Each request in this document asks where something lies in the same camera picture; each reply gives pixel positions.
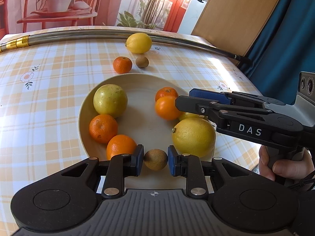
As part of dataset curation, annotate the large yellow lemon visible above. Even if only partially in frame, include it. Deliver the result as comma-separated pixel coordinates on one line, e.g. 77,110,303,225
171,118,216,158

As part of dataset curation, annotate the small brown kiwi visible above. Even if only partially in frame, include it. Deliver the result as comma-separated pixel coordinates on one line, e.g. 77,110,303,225
144,149,168,171

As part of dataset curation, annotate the yellow green round fruit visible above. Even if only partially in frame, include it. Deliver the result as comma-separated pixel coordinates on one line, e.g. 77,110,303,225
93,84,128,118

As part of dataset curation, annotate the brown kiwi fruit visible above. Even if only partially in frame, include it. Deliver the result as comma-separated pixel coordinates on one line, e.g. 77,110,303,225
136,56,149,68

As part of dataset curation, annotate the large orange mandarin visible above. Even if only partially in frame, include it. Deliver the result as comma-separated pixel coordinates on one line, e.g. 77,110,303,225
89,114,118,144

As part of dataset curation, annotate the person's right hand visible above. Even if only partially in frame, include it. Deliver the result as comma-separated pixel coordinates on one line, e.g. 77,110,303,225
258,146,314,181

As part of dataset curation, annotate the small orange mandarin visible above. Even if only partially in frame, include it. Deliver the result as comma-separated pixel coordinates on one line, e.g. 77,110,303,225
106,134,137,160

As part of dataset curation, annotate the far left mandarin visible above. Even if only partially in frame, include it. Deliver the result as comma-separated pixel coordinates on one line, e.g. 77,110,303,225
155,96,182,121

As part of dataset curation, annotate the teal curtain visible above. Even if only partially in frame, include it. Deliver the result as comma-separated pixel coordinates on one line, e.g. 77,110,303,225
240,0,315,104

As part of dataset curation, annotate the telescopic metal fruit picker pole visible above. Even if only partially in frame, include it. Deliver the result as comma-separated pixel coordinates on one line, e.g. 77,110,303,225
1,29,251,63

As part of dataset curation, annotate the wooden headboard panel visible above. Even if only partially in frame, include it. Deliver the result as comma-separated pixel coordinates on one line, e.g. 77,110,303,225
192,0,279,55

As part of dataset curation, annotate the yellow lemon near pole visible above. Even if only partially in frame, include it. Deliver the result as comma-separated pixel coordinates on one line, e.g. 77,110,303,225
125,32,152,54

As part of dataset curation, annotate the orange mandarin at front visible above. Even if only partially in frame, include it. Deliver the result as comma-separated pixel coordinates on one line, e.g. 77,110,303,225
113,56,132,74

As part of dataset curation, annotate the printed room backdrop cloth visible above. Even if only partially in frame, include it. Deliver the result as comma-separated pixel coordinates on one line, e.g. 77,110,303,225
0,0,205,35

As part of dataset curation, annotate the yellow plaid floral tablecloth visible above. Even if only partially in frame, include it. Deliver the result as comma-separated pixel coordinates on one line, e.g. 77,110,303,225
1,40,258,235

